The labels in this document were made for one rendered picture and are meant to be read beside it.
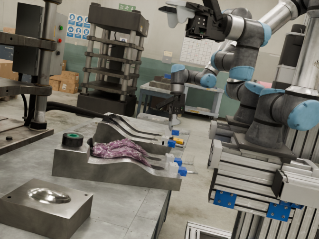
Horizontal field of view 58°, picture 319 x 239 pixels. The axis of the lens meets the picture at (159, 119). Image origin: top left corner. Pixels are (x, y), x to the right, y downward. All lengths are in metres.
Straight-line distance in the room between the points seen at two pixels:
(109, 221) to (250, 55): 0.67
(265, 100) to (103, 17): 4.51
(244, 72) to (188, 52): 6.88
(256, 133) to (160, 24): 6.86
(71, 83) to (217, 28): 7.24
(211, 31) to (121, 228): 0.65
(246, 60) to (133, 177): 0.60
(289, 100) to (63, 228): 0.84
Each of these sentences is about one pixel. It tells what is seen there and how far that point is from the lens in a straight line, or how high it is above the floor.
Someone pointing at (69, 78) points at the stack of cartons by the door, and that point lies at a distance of 8.08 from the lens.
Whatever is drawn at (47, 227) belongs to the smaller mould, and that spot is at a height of 0.83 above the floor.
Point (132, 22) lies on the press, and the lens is 5.33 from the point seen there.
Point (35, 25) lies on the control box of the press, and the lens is 1.88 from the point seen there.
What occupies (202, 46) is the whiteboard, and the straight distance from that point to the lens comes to 7.85.
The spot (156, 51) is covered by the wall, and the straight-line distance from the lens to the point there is 7.89.
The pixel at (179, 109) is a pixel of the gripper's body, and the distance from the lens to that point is 1.57.
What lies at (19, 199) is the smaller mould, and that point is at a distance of 0.88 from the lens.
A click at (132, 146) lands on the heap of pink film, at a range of 1.29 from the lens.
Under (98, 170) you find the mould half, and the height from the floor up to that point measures 0.85.
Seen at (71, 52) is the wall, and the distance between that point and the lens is 8.46.
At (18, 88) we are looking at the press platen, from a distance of 1.66.
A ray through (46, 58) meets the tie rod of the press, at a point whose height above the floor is 1.19.
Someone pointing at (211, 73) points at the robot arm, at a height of 1.28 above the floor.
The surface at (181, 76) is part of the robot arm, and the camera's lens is 1.58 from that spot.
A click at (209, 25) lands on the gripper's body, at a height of 1.42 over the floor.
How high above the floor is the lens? 1.30
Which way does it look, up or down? 11 degrees down
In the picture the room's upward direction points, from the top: 11 degrees clockwise
